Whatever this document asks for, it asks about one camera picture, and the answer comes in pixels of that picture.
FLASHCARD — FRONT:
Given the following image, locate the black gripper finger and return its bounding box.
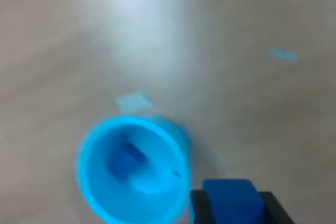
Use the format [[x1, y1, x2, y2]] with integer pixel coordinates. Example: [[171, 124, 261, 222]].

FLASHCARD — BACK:
[[189, 189, 216, 224], [258, 191, 297, 224]]

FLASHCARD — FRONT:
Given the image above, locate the blue cube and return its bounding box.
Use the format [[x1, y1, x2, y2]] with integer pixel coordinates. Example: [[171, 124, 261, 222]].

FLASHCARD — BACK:
[[106, 150, 151, 183], [202, 178, 266, 224]]

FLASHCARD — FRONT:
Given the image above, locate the blue plastic cup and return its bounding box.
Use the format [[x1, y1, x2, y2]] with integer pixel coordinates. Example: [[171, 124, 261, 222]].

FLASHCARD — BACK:
[[76, 114, 195, 224]]

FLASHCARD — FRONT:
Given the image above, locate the small light blue tape mark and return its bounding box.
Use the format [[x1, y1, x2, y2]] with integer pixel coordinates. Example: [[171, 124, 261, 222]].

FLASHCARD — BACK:
[[115, 90, 154, 113], [267, 47, 300, 63]]

